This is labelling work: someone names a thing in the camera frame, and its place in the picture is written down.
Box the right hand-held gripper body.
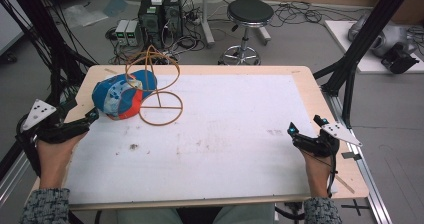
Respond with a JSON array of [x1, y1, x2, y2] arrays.
[[292, 123, 364, 159]]

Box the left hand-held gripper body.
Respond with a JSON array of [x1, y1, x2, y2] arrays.
[[15, 98, 92, 149]]

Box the blue and orange cap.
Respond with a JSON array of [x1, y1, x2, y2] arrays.
[[91, 69, 158, 121]]

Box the person's right hand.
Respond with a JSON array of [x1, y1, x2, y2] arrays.
[[297, 148, 335, 199]]

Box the person's left hand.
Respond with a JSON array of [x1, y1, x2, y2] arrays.
[[36, 133, 88, 190]]

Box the white floor board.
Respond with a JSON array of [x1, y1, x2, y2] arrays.
[[324, 19, 424, 75]]

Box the white table mat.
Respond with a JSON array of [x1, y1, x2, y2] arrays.
[[64, 73, 338, 206]]

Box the grey power supply unit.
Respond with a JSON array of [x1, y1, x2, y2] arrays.
[[125, 19, 140, 47], [114, 19, 130, 47]]

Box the clear plastic sheet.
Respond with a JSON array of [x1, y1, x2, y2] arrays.
[[62, 3, 110, 30]]

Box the black device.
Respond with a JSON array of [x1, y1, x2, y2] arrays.
[[380, 43, 421, 75]]

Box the grey rounded device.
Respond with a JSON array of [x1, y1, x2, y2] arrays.
[[347, 14, 418, 59]]

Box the black computer tower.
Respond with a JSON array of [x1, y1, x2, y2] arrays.
[[162, 0, 184, 42], [137, 0, 165, 50]]

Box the black round stool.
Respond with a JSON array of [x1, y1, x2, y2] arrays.
[[217, 0, 275, 66]]

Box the person's legs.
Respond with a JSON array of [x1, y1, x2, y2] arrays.
[[115, 204, 278, 224]]

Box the grey table leg stand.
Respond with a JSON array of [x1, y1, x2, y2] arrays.
[[198, 0, 217, 49]]

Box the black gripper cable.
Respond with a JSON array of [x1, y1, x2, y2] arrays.
[[325, 140, 341, 199]]

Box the black strap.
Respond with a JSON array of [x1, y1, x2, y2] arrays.
[[15, 135, 42, 178]]

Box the aluminium rail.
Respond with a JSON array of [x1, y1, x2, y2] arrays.
[[0, 140, 39, 208], [320, 86, 395, 224]]

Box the orange wire stand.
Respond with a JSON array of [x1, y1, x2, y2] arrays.
[[124, 44, 185, 127]]

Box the black metal frame post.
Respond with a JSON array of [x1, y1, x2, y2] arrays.
[[6, 0, 98, 109], [312, 0, 418, 130]]

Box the black floor cables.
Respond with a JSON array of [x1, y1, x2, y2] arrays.
[[268, 0, 368, 30]]

